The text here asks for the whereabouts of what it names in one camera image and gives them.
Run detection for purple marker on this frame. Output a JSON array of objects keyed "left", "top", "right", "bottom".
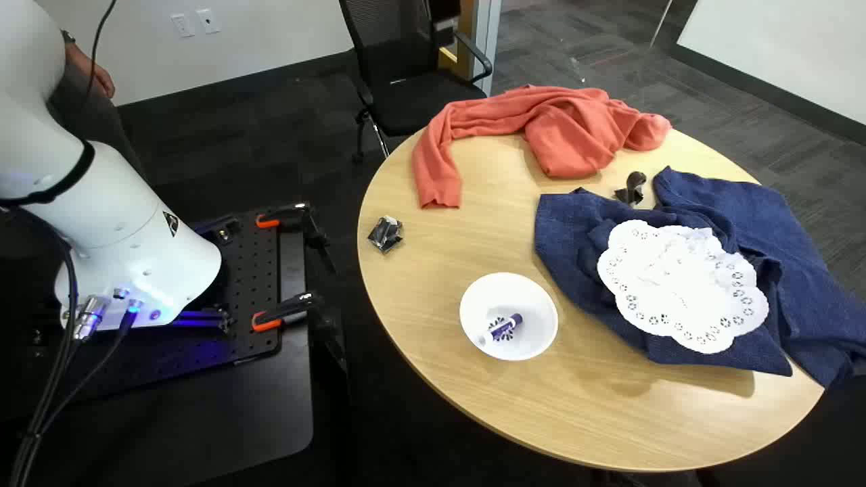
[{"left": 483, "top": 309, "right": 528, "bottom": 347}]

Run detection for white bowl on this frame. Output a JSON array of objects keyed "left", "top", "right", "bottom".
[{"left": 456, "top": 271, "right": 561, "bottom": 362}]

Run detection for small black binder clip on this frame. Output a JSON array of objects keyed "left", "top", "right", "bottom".
[{"left": 364, "top": 214, "right": 406, "bottom": 254}]

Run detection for orange black clamp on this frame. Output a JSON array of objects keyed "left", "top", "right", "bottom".
[
  {"left": 255, "top": 201, "right": 313, "bottom": 231},
  {"left": 249, "top": 290, "right": 320, "bottom": 336}
]

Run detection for black office chair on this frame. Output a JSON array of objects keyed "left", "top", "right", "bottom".
[{"left": 336, "top": 0, "right": 496, "bottom": 162}]

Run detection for orange cloth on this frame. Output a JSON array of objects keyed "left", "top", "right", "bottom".
[{"left": 410, "top": 83, "right": 674, "bottom": 212}]

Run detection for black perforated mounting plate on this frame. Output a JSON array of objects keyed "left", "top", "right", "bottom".
[{"left": 52, "top": 212, "right": 313, "bottom": 400}]

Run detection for small dark clip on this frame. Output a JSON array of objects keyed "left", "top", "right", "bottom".
[{"left": 615, "top": 167, "right": 650, "bottom": 206}]

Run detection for white paper doily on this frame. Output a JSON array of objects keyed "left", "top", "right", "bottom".
[{"left": 594, "top": 217, "right": 772, "bottom": 358}]

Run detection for black robot stand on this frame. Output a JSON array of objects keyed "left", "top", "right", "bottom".
[{"left": 0, "top": 212, "right": 320, "bottom": 487}]

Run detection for dark blue cloth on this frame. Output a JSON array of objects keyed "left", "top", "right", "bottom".
[{"left": 534, "top": 164, "right": 866, "bottom": 389}]

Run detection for white wall outlet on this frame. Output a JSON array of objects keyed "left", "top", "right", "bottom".
[
  {"left": 194, "top": 5, "right": 221, "bottom": 39},
  {"left": 170, "top": 8, "right": 199, "bottom": 40}
]

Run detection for black base cable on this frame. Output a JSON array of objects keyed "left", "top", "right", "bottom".
[
  {"left": 4, "top": 246, "right": 82, "bottom": 487},
  {"left": 22, "top": 309, "right": 138, "bottom": 487}
]

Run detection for black wall cable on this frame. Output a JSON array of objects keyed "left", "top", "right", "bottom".
[{"left": 84, "top": 0, "right": 121, "bottom": 86}]

